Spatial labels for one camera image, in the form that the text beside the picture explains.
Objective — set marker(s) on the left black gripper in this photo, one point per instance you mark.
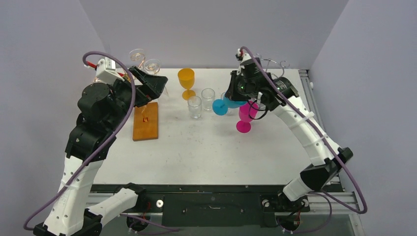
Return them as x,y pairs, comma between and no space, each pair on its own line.
152,85

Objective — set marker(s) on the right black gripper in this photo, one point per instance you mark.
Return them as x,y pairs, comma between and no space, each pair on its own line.
236,86

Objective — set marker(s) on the pink wine glass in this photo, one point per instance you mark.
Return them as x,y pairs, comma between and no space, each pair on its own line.
246,114

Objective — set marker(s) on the clear etched glass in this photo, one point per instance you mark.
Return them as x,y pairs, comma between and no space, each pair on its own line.
195,107
229,112
208,97

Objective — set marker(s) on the blue wine glass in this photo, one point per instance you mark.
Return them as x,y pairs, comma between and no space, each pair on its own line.
221,106

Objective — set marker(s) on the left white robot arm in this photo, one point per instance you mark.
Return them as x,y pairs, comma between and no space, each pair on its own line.
104,109

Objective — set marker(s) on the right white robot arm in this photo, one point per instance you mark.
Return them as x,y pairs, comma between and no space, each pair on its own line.
281,98

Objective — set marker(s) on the clear wine glass back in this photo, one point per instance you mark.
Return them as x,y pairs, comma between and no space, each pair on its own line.
152,66

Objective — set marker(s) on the wooden rack base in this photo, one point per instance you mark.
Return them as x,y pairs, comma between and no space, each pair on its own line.
145,122

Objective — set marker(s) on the yellow plastic goblet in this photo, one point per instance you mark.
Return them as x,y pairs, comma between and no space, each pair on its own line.
186,78

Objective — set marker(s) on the gold wire glass rack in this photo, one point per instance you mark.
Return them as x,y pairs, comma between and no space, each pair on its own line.
138,56

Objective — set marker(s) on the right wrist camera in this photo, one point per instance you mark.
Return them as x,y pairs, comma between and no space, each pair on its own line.
244,60

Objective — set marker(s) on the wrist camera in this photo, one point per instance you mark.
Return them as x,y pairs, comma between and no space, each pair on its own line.
105,71
244,60

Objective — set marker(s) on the chrome wire glass rack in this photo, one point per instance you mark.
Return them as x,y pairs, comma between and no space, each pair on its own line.
275,68

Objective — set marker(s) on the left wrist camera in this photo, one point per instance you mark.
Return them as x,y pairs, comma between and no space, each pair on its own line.
105,71

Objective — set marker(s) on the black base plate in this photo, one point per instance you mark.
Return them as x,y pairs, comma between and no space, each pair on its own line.
227,205

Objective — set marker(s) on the aluminium rail frame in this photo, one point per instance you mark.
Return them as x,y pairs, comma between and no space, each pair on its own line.
346,224

